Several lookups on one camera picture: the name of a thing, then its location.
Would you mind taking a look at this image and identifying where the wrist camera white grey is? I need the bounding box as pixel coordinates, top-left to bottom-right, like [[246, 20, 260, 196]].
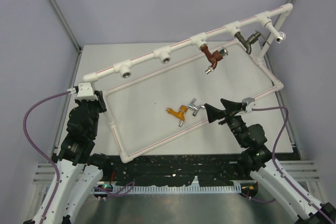
[[67, 82, 98, 101], [241, 97, 256, 113]]

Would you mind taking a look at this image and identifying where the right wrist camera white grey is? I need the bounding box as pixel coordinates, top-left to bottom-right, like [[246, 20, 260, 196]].
[[241, 97, 256, 113]]

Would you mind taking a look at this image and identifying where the slotted grey cable duct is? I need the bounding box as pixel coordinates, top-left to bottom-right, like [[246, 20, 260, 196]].
[[46, 184, 242, 195]]

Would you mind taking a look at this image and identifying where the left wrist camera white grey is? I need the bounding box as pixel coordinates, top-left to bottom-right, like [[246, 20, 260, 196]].
[[67, 82, 98, 101]]

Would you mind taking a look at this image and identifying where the brown faucet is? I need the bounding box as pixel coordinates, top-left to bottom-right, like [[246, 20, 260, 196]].
[[200, 44, 228, 74]]

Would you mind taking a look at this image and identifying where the white installed faucet chrome tip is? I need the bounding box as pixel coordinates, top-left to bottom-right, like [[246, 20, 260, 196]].
[[265, 22, 286, 43]]

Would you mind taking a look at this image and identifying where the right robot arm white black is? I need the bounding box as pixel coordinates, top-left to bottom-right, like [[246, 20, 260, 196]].
[[204, 98, 335, 223]]

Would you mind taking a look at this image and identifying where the dark bronze installed faucet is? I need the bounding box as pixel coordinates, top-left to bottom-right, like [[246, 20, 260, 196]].
[[234, 30, 270, 55]]

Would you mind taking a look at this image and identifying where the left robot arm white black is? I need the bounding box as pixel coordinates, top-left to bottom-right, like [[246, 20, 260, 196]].
[[23, 88, 112, 223]]

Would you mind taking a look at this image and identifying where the chrome faucet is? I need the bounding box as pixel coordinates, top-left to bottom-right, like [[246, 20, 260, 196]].
[[187, 98, 205, 116]]

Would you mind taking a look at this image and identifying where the white PVC pipe frame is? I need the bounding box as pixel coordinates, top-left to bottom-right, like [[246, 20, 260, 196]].
[[79, 4, 293, 162]]

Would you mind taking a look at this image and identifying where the orange faucet blue knob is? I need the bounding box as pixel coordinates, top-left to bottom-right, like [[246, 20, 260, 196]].
[[166, 105, 188, 127]]

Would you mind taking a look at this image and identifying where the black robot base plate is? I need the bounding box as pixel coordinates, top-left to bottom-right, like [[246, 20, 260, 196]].
[[51, 153, 260, 187]]

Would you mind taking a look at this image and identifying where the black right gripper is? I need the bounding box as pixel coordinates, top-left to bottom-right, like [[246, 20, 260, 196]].
[[204, 98, 247, 147]]

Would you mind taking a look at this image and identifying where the aluminium frame rail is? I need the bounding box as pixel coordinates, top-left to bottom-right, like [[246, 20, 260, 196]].
[[33, 161, 320, 185]]

